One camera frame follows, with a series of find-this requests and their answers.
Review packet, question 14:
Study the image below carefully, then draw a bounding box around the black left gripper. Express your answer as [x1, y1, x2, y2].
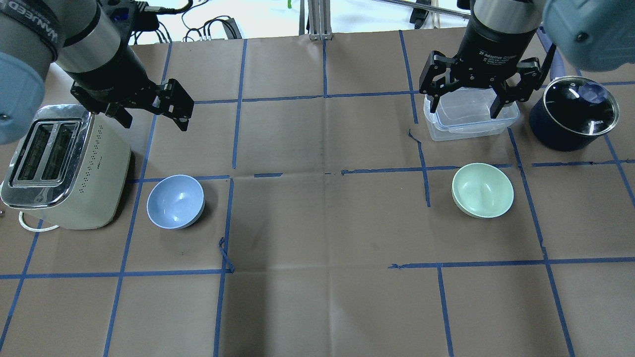
[58, 33, 194, 132]

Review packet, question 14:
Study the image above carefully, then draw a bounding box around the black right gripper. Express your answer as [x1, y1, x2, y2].
[419, 12, 543, 119]

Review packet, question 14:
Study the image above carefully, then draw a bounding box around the blue bowl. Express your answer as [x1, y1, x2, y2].
[146, 175, 205, 229]

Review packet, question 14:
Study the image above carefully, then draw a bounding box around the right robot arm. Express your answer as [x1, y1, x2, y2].
[419, 0, 635, 118]

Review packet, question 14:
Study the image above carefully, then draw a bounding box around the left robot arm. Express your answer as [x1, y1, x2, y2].
[0, 0, 193, 144]

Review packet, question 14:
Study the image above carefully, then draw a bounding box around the green bowl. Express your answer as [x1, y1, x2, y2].
[451, 163, 515, 219]

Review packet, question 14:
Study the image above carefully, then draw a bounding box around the clear plastic container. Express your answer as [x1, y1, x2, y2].
[424, 88, 521, 141]

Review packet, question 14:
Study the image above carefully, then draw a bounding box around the cream chrome toaster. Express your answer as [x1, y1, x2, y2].
[1, 104, 132, 229]

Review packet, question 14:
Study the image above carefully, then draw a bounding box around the dark blue pot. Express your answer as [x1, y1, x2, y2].
[528, 75, 621, 152]

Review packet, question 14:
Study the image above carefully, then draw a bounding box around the black cables bundle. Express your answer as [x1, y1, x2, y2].
[99, 0, 244, 45]

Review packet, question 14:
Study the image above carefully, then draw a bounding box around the white toaster cable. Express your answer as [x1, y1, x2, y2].
[18, 210, 60, 233]

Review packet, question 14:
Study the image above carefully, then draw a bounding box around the metal frame post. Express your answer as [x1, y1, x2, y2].
[299, 0, 333, 41]

